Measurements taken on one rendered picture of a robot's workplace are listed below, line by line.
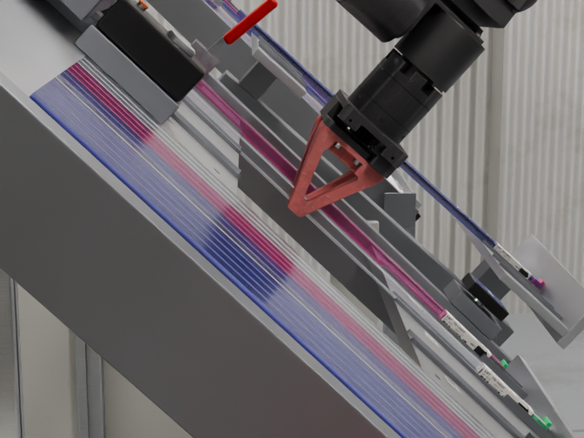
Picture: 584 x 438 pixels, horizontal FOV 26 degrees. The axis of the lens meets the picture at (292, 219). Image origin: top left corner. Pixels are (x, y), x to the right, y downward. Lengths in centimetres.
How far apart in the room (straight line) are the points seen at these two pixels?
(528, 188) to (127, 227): 345
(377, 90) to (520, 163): 295
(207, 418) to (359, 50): 339
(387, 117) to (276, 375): 47
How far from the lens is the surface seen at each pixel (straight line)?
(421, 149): 401
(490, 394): 109
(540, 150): 397
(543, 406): 120
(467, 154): 405
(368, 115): 102
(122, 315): 57
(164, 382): 58
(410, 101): 102
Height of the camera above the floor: 115
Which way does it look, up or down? 12 degrees down
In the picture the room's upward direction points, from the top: straight up
